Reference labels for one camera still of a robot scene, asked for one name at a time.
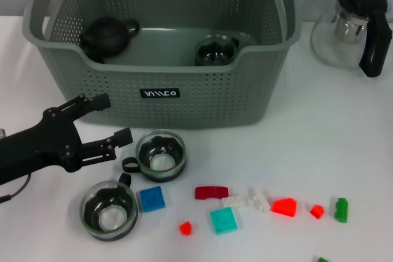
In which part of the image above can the grey perforated storage basket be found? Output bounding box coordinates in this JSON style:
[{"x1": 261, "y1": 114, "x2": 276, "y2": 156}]
[{"x1": 23, "y1": 0, "x2": 303, "y2": 129}]

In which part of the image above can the blue square brick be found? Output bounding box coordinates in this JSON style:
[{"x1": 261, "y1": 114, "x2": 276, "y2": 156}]
[{"x1": 139, "y1": 187, "x2": 166, "y2": 213}]

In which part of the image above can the glass pitcher black handle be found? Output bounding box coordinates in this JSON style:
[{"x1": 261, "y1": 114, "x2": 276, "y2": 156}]
[{"x1": 310, "y1": 0, "x2": 393, "y2": 79}]

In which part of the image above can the small black clay cup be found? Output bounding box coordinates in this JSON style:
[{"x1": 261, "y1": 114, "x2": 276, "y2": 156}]
[{"x1": 84, "y1": 49, "x2": 106, "y2": 64}]

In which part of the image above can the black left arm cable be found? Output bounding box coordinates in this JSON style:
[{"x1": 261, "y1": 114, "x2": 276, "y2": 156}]
[{"x1": 0, "y1": 172, "x2": 31, "y2": 204}]

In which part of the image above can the teal square brick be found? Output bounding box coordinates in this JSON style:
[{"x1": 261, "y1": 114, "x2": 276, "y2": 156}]
[{"x1": 209, "y1": 206, "x2": 239, "y2": 235}]

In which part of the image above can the white flat brick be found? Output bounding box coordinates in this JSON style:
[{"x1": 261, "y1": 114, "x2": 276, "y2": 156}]
[{"x1": 221, "y1": 196, "x2": 248, "y2": 208}]

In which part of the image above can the black clay teapot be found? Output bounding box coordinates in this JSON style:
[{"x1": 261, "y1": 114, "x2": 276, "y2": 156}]
[{"x1": 79, "y1": 16, "x2": 141, "y2": 58}]

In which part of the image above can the dark red brick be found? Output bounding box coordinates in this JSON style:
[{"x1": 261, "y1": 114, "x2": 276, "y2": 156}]
[{"x1": 193, "y1": 185, "x2": 230, "y2": 201}]

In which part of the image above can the translucent white brick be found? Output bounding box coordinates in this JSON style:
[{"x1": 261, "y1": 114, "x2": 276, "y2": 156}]
[{"x1": 248, "y1": 187, "x2": 273, "y2": 213}]

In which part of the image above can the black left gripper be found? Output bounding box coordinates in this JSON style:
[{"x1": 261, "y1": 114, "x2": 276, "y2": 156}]
[{"x1": 0, "y1": 92, "x2": 133, "y2": 186}]

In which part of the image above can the large red sloped brick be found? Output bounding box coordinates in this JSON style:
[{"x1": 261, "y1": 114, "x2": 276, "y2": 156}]
[{"x1": 271, "y1": 198, "x2": 298, "y2": 218}]

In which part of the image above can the glass teacup black holder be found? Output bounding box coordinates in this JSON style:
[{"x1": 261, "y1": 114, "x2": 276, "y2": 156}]
[
  {"x1": 80, "y1": 172, "x2": 139, "y2": 242},
  {"x1": 122, "y1": 129, "x2": 187, "y2": 185},
  {"x1": 193, "y1": 34, "x2": 240, "y2": 66}
]

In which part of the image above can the small red brick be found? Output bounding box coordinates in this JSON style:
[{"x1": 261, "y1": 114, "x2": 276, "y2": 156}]
[
  {"x1": 179, "y1": 220, "x2": 193, "y2": 236},
  {"x1": 309, "y1": 204, "x2": 325, "y2": 220}
]

